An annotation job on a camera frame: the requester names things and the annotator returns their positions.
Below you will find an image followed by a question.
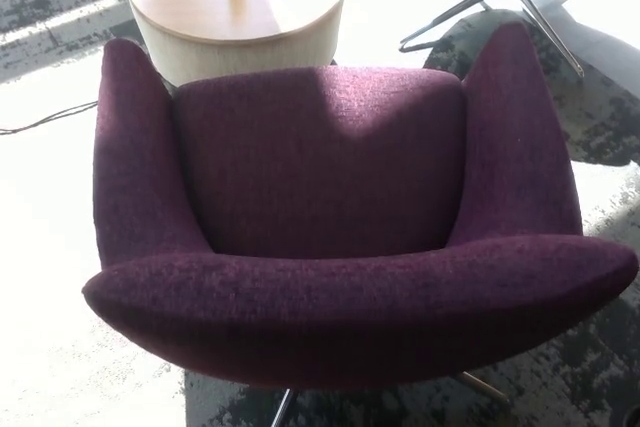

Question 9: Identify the metal armchair swivel base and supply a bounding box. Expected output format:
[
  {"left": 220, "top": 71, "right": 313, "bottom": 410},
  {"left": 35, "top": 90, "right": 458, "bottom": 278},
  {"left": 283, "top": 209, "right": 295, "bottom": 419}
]
[{"left": 271, "top": 370, "right": 512, "bottom": 427}]

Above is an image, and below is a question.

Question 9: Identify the purple armchair seat cushion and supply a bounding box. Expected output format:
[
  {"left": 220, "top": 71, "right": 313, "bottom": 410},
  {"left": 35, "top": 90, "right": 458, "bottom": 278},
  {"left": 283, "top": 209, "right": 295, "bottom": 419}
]
[{"left": 172, "top": 65, "right": 467, "bottom": 261}]

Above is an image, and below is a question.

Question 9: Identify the round wooden side table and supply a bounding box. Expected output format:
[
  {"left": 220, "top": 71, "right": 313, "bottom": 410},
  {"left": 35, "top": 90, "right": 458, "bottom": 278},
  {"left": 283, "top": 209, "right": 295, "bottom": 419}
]
[{"left": 125, "top": 0, "right": 347, "bottom": 89}]

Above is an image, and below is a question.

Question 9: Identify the thin black floor cable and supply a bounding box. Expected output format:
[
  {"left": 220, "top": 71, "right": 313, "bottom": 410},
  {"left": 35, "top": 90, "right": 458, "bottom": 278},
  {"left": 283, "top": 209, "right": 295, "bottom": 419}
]
[{"left": 0, "top": 100, "right": 100, "bottom": 137}]

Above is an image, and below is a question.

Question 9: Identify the purple fabric armchair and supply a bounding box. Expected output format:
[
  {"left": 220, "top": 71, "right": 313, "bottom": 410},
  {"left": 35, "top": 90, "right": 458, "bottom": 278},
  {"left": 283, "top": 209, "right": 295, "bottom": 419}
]
[{"left": 82, "top": 21, "right": 640, "bottom": 392}]

